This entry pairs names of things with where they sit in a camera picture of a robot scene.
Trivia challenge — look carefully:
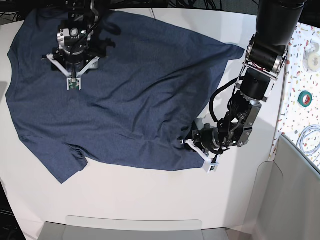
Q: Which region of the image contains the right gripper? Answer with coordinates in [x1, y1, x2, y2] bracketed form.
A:
[41, 48, 100, 79]

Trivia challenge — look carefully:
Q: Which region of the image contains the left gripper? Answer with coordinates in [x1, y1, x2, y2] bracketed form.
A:
[180, 122, 225, 163]

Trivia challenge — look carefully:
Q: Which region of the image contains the dark blue t-shirt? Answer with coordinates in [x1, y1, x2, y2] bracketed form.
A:
[6, 9, 244, 183]

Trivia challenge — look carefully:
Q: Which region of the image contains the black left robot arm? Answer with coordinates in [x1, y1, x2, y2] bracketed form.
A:
[181, 0, 306, 171]

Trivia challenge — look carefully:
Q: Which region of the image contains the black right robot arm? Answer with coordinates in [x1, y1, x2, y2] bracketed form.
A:
[42, 0, 100, 81]

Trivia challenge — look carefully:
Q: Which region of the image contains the terrazzo patterned side surface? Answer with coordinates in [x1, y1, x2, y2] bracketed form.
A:
[270, 23, 320, 168]

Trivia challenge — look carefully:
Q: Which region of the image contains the grey panel at right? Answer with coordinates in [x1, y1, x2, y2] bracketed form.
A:
[242, 135, 320, 240]

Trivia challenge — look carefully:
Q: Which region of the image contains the grey panel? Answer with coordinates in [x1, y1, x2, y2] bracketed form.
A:
[39, 215, 229, 240]
[242, 135, 320, 240]

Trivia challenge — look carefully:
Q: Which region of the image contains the green tape roll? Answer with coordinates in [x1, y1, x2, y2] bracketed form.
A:
[297, 90, 313, 108]

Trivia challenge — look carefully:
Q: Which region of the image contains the clear tape dispenser roll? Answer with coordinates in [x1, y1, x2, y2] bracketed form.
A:
[303, 42, 320, 73]

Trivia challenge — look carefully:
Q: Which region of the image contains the grey panel at bottom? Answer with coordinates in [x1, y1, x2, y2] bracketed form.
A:
[39, 215, 229, 240]

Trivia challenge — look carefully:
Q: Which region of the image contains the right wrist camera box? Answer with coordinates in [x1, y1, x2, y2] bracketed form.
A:
[66, 77, 82, 91]

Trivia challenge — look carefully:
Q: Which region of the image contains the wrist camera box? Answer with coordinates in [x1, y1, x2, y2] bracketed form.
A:
[202, 160, 219, 173]
[66, 77, 82, 91]

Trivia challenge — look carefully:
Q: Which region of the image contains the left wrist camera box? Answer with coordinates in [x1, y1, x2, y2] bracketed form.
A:
[202, 160, 219, 173]

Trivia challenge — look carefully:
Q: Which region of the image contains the coiled white cable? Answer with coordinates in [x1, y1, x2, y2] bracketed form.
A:
[296, 124, 320, 157]

